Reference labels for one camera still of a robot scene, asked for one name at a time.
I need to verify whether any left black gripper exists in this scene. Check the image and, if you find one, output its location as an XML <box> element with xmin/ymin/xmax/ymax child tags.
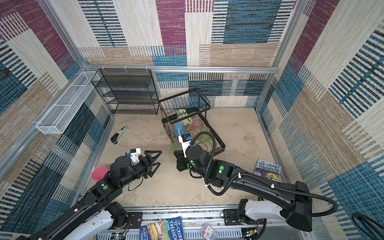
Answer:
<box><xmin>118</xmin><ymin>150</ymin><xmax>162</xmax><ymax>190</ymax></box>

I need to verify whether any clear green plastic cup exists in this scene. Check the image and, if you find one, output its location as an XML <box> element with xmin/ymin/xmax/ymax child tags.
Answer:
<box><xmin>199</xmin><ymin>126</ymin><xmax>213</xmax><ymax>143</ymax></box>
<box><xmin>168</xmin><ymin>143</ymin><xmax>183</xmax><ymax>155</ymax></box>

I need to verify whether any blue speckled ceramic mug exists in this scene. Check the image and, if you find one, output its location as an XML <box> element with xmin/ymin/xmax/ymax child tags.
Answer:
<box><xmin>174</xmin><ymin>121</ymin><xmax>186</xmax><ymax>138</ymax></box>

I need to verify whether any clear pink plastic cup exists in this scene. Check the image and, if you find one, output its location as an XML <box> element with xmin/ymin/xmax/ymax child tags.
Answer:
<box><xmin>192</xmin><ymin>117</ymin><xmax>204</xmax><ymax>133</ymax></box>

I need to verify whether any light green ceramic mug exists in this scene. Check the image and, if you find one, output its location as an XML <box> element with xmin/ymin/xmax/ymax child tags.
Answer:
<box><xmin>177</xmin><ymin>109</ymin><xmax>193</xmax><ymax>126</ymax></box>

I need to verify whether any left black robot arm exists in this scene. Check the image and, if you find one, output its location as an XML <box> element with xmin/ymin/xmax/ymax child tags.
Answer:
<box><xmin>17</xmin><ymin>151</ymin><xmax>162</xmax><ymax>240</ymax></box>

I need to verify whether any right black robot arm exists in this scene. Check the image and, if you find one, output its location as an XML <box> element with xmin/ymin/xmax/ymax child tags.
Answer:
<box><xmin>175</xmin><ymin>133</ymin><xmax>338</xmax><ymax>232</ymax></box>

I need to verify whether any black two-tier dish rack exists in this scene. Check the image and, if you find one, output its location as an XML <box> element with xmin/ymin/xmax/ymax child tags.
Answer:
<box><xmin>159</xmin><ymin>89</ymin><xmax>226</xmax><ymax>156</ymax></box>

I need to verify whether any black silver stapler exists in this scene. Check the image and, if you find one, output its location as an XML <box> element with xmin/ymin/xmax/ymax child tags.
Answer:
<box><xmin>111</xmin><ymin>126</ymin><xmax>128</xmax><ymax>145</ymax></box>

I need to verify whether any opaque pink plastic cup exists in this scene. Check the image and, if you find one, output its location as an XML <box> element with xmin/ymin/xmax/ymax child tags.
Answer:
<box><xmin>91</xmin><ymin>166</ymin><xmax>108</xmax><ymax>181</ymax></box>

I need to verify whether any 91-storey treehouse book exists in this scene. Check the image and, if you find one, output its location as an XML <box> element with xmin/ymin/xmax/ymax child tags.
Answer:
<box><xmin>139</xmin><ymin>217</ymin><xmax>185</xmax><ymax>240</ymax></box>

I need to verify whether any black mesh shelf unit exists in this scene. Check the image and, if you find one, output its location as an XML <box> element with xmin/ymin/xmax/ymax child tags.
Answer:
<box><xmin>91</xmin><ymin>69</ymin><xmax>159</xmax><ymax>115</ymax></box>

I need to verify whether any small clear plastic packet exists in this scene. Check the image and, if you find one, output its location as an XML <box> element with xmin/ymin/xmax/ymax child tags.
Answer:
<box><xmin>200</xmin><ymin>223</ymin><xmax>218</xmax><ymax>240</ymax></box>

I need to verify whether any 143-storey treehouse book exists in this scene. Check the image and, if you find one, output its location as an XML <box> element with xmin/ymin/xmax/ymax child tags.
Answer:
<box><xmin>254</xmin><ymin>159</ymin><xmax>281</xmax><ymax>182</ymax></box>

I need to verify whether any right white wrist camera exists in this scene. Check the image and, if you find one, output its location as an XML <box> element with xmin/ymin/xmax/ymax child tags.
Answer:
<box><xmin>178</xmin><ymin>133</ymin><xmax>193</xmax><ymax>155</ymax></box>

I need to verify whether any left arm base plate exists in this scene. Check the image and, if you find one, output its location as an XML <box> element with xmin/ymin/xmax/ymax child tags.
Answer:
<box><xmin>111</xmin><ymin>212</ymin><xmax>143</xmax><ymax>230</ymax></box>

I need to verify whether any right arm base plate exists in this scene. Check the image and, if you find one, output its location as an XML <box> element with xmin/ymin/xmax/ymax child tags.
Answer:
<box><xmin>223</xmin><ymin>209</ymin><xmax>248</xmax><ymax>226</ymax></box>

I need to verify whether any white wire wall basket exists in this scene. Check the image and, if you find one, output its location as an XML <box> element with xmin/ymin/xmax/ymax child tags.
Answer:
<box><xmin>37</xmin><ymin>71</ymin><xmax>96</xmax><ymax>135</ymax></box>

